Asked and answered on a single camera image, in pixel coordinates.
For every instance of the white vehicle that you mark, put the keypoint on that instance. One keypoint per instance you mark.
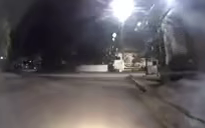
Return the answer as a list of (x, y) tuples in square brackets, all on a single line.
[(118, 63)]

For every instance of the street lamp pole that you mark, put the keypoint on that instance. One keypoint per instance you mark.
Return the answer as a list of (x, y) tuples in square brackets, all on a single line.
[(121, 33)]

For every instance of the pale concrete kerb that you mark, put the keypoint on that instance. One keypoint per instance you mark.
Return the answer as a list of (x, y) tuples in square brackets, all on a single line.
[(138, 84)]

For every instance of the grey asphalt road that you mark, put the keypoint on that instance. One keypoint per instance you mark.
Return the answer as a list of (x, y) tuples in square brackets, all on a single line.
[(76, 100)]

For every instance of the tree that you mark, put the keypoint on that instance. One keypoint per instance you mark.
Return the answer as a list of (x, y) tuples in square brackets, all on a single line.
[(166, 46)]

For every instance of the dark car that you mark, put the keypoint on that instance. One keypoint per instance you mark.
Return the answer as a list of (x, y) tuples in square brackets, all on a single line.
[(28, 65)]

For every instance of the low white wall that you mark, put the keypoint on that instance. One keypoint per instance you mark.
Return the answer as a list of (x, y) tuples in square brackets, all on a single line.
[(91, 68)]

